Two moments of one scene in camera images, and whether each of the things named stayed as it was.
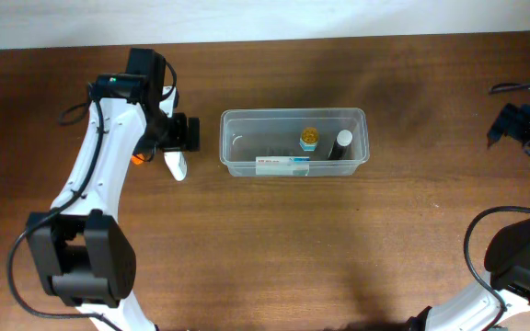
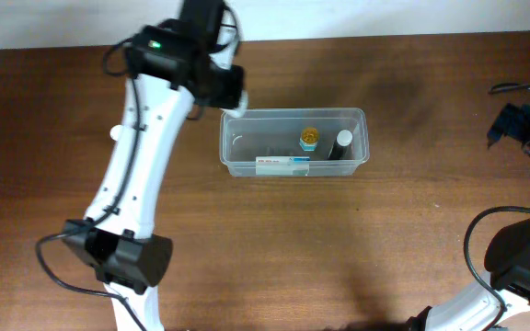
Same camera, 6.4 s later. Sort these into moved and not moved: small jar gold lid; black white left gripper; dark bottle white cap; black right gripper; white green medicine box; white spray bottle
Moved: white spray bottle; black white left gripper
Not moved: black right gripper; small jar gold lid; white green medicine box; dark bottle white cap
